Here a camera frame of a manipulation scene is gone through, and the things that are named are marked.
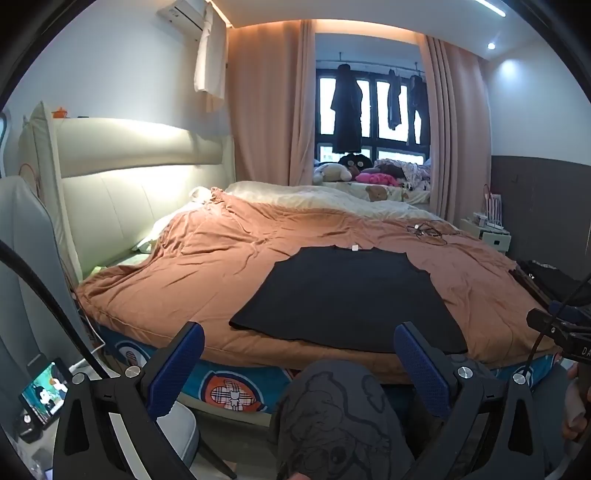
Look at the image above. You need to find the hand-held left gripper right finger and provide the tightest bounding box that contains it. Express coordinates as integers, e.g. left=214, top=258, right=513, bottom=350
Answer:
left=393, top=322, right=548, bottom=480

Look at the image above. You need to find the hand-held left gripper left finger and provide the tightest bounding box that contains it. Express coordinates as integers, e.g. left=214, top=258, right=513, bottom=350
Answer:
left=52, top=320, right=206, bottom=480

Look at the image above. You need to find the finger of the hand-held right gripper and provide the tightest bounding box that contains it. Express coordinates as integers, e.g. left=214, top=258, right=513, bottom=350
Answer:
left=527, top=308, right=561, bottom=335

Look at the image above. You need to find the black shirt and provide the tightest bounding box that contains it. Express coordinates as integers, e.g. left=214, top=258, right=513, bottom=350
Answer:
left=229, top=246, right=469, bottom=355

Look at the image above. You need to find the pile of patterned clothes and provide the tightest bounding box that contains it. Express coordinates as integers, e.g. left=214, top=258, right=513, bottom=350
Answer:
left=374, top=158, right=432, bottom=191

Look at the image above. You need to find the person's right hand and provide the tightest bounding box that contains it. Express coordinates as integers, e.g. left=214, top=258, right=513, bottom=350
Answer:
left=562, top=362, right=591, bottom=441

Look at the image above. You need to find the blue printed bedsheet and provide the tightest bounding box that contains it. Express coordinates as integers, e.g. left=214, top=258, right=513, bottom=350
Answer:
left=99, top=323, right=573, bottom=416

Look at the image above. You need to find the person's leg in printed pants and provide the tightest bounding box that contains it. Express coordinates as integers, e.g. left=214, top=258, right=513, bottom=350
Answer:
left=270, top=360, right=416, bottom=480

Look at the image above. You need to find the white nightstand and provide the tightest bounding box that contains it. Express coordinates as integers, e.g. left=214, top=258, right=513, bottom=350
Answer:
left=459, top=217, right=512, bottom=252

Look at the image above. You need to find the orange blanket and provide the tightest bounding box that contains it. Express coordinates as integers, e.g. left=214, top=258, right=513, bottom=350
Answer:
left=75, top=187, right=561, bottom=384

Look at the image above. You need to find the phone with lit screen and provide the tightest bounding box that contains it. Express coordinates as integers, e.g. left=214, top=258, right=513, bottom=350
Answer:
left=18, top=357, right=72, bottom=428

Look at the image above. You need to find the white pillow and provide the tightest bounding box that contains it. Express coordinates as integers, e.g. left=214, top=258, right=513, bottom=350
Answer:
left=134, top=186, right=227, bottom=254

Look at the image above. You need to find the printed window seat cushion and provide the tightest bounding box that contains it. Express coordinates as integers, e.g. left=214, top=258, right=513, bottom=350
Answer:
left=321, top=180, right=432, bottom=206

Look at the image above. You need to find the cream padded headboard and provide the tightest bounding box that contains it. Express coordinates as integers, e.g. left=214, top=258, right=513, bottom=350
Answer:
left=51, top=117, right=236, bottom=282

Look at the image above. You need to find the pink plush toy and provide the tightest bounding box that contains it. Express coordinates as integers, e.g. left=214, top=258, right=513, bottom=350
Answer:
left=355, top=168, right=400, bottom=188

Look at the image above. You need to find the cream duvet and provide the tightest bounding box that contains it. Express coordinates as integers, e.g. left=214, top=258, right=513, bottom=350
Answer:
left=225, top=181, right=444, bottom=222

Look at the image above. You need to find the white plush toy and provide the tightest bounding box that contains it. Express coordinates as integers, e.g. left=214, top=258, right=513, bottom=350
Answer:
left=313, top=161, right=354, bottom=186

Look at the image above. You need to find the black plush toy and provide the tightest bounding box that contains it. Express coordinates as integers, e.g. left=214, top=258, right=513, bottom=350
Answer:
left=339, top=154, right=374, bottom=174

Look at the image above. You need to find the peach curtain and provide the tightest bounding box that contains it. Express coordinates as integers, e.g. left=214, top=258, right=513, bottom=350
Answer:
left=228, top=21, right=317, bottom=188
left=418, top=37, right=492, bottom=222

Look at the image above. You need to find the dark framed window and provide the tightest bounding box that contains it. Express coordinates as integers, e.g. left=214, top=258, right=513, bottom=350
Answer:
left=315, top=65, right=432, bottom=166

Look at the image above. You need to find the dark hanging garment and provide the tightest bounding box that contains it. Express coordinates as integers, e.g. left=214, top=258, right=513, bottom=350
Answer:
left=409, top=74, right=428, bottom=145
left=387, top=69, right=403, bottom=131

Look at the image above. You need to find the cream printed cushion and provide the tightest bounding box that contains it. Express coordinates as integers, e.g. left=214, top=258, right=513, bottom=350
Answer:
left=18, top=102, right=84, bottom=282

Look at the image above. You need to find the long dark hanging coat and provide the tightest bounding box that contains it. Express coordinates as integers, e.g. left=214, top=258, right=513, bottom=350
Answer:
left=330, top=64, right=364, bottom=154

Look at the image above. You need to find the white hanging garment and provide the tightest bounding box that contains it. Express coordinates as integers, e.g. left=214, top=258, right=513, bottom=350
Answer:
left=194, top=2, right=228, bottom=114

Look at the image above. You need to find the white air conditioner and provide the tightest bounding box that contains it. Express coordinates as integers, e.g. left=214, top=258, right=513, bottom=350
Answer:
left=157, top=0, right=232, bottom=33

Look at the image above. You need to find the thin black cable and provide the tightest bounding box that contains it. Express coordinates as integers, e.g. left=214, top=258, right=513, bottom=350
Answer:
left=522, top=272, right=591, bottom=374

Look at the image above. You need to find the white wire rack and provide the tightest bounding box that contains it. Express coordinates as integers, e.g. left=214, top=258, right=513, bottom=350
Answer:
left=471, top=185, right=505, bottom=232

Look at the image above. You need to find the tangled charging cable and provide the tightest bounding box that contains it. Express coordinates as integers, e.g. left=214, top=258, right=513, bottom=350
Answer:
left=406, top=222, right=462, bottom=245

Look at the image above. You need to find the thick black cable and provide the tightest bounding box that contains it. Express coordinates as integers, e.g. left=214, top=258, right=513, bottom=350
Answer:
left=0, top=240, right=116, bottom=384

